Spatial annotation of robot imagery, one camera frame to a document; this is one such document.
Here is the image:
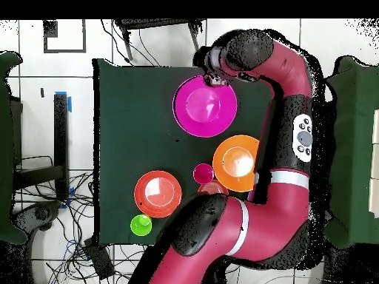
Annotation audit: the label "tangle of floor cables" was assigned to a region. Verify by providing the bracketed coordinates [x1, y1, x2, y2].
[14, 155, 146, 284]

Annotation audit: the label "dark green tablecloth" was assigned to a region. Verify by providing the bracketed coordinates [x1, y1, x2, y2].
[92, 58, 278, 249]

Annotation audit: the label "blue tape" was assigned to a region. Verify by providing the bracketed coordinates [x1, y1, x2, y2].
[54, 90, 73, 113]

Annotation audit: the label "large yellow-orange bowl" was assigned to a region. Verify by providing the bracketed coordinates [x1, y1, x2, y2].
[212, 135, 261, 193]

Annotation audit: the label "black square floor frame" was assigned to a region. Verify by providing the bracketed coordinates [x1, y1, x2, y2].
[42, 19, 87, 54]

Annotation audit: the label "small orange-red bowl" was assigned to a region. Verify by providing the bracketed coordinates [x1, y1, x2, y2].
[197, 179, 229, 197]

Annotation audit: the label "black metal bar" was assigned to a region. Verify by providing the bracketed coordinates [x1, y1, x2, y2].
[53, 92, 70, 202]

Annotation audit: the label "pink bowl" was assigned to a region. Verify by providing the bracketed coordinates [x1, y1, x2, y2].
[172, 75, 238, 139]

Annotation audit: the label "black metal stand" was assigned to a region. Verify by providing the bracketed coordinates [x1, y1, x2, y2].
[113, 18, 205, 61]

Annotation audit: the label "green cloth side table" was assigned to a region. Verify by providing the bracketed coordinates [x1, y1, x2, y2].
[322, 55, 379, 250]
[0, 50, 29, 246]

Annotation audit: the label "black power brick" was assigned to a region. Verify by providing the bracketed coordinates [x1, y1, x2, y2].
[84, 237, 115, 281]

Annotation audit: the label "green cup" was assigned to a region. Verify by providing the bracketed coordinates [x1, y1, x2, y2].
[130, 214, 153, 237]

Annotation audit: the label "magenta red cup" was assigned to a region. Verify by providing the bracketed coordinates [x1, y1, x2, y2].
[192, 163, 215, 185]

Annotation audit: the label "white boxes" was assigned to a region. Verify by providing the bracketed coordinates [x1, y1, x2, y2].
[368, 109, 379, 218]

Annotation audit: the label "wide orange-red bowl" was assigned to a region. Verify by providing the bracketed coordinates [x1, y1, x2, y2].
[133, 170, 183, 219]

